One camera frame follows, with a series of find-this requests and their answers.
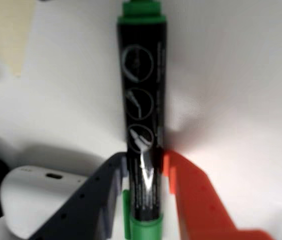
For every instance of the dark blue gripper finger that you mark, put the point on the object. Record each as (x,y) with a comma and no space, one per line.
(88,207)

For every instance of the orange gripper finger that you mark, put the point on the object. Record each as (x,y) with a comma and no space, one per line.
(201,210)

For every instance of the black green whiteboard marker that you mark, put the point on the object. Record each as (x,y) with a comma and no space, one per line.
(143,100)

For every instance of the white charging case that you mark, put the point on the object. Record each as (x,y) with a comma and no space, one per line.
(36,195)

